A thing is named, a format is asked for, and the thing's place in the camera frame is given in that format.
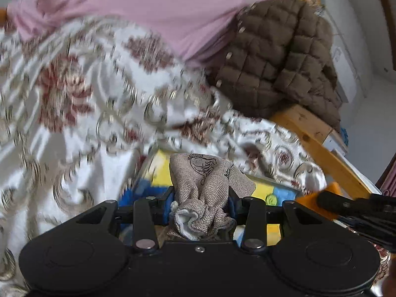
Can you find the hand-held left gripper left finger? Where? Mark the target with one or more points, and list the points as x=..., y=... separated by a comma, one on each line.
x=168, y=205

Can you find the metal tin box cartoon picture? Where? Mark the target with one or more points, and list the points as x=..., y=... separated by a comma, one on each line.
x=157, y=173

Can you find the wooden bed frame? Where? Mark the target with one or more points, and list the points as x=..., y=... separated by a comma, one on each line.
x=303, y=123

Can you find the orange cloth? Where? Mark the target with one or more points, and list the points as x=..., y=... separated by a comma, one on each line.
x=309, y=202

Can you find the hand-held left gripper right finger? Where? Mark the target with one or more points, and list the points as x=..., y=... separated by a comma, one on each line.
x=233, y=205

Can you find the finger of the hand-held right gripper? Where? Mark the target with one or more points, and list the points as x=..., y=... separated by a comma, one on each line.
x=377, y=227
x=355, y=204

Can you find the brown quilted jacket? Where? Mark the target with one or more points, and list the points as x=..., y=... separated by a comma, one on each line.
x=278, y=62

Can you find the floral satin blanket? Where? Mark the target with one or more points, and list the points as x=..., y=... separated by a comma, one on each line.
x=46, y=161

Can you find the pink bedsheet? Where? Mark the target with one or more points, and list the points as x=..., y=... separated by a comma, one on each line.
x=154, y=6

